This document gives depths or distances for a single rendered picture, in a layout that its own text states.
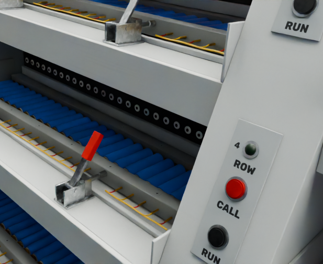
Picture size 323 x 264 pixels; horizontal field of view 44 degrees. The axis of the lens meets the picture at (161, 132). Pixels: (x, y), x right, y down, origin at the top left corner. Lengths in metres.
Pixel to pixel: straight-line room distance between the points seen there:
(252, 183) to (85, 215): 0.22
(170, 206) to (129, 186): 0.07
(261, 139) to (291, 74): 0.05
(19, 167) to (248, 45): 0.36
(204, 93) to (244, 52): 0.05
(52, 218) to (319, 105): 0.33
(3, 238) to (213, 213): 0.44
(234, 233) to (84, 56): 0.27
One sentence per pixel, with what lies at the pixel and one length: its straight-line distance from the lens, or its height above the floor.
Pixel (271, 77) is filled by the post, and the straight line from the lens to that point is 0.33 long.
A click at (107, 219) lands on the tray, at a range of 0.47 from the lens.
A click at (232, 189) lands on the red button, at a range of 0.33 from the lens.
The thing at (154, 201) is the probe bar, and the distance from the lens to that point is 0.47.
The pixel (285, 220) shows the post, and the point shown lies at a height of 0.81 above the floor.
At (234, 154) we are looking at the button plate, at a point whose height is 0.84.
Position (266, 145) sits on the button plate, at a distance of 0.32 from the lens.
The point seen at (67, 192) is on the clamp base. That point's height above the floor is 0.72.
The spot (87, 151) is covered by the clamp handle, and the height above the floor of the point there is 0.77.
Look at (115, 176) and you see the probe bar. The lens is 0.51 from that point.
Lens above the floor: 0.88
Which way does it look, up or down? 8 degrees down
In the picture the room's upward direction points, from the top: 19 degrees clockwise
